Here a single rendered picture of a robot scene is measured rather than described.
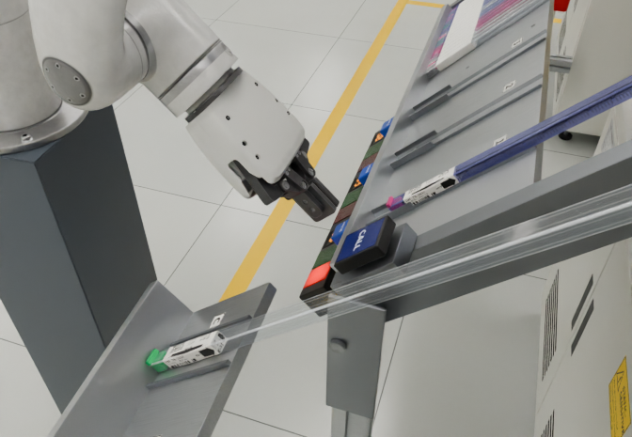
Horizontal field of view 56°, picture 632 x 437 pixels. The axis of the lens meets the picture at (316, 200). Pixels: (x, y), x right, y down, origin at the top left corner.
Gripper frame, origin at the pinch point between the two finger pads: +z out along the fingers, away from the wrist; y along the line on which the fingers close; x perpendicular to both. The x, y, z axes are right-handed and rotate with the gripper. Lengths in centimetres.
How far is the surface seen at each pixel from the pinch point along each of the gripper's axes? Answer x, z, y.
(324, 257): -4.5, 6.4, 0.6
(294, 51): -100, 4, -172
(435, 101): 7.8, 4.8, -20.8
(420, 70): 3.5, 3.6, -32.5
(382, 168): 3.5, 4.0, -8.1
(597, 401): 6.2, 45.5, -5.0
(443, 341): -40, 64, -43
